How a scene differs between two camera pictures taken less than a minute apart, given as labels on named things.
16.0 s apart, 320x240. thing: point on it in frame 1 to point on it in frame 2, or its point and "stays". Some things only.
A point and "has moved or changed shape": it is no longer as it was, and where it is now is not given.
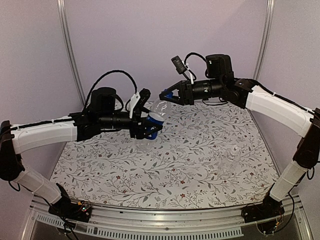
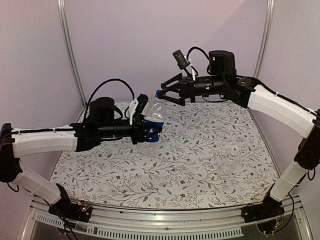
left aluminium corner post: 63,17 stays
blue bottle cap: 168,94 has moved or changed shape
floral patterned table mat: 208,155 stays
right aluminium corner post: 264,40 stays
